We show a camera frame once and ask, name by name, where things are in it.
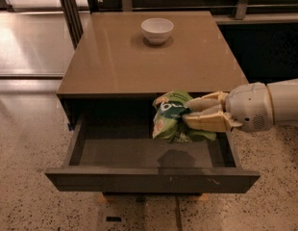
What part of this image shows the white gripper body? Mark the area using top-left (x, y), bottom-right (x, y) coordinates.
top-left (225, 82), bottom-right (274, 132)

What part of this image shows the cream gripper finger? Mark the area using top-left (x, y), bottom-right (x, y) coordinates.
top-left (185, 91), bottom-right (228, 112)
top-left (183, 111), bottom-right (243, 133)

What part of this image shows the green rice chip bag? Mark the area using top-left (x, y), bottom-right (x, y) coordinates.
top-left (152, 91), bottom-right (217, 143)

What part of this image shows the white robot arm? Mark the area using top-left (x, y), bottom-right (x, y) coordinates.
top-left (183, 79), bottom-right (298, 132)

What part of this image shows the brown cabinet with counter top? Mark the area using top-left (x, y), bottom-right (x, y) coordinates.
top-left (57, 12), bottom-right (248, 125)

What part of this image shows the grey open top drawer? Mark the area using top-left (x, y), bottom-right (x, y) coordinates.
top-left (44, 114), bottom-right (261, 194)

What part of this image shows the white ceramic bowl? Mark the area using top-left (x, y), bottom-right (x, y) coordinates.
top-left (141, 18), bottom-right (174, 45)

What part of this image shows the metal railing frame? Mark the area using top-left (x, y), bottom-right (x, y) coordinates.
top-left (0, 0), bottom-right (298, 45)

